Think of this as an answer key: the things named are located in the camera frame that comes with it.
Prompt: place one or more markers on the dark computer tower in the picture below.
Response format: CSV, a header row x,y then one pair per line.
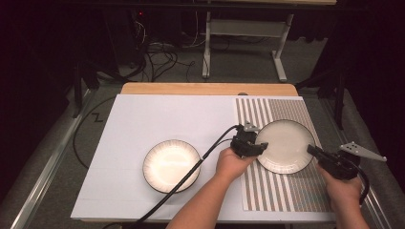
x,y
124,35

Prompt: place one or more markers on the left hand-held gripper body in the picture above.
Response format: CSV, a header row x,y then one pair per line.
x,y
243,143

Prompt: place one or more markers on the white plate with dark rim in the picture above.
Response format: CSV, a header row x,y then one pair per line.
x,y
168,165
286,146

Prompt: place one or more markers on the white board sheet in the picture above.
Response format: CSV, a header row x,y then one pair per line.
x,y
178,117

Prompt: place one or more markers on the white metal stand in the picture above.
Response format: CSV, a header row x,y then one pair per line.
x,y
245,28

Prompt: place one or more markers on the black tripod stand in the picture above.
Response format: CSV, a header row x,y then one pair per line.
x,y
78,86
340,95

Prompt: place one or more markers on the striped placemat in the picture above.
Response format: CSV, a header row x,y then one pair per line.
x,y
273,191

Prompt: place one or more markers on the aluminium floor rail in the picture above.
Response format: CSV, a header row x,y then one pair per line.
x,y
51,168
375,206

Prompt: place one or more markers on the person's right hand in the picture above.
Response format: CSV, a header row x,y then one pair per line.
x,y
345,192

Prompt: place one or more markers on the person's left hand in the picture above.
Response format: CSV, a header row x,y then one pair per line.
x,y
230,165

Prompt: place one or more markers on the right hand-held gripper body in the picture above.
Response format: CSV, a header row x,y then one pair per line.
x,y
340,165

